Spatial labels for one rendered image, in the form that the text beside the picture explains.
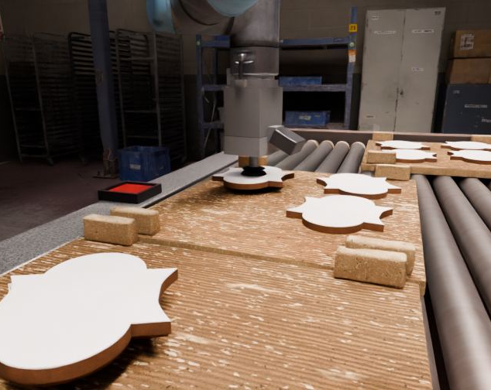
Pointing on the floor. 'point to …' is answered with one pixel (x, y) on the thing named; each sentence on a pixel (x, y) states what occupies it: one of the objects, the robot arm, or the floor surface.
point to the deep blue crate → (143, 163)
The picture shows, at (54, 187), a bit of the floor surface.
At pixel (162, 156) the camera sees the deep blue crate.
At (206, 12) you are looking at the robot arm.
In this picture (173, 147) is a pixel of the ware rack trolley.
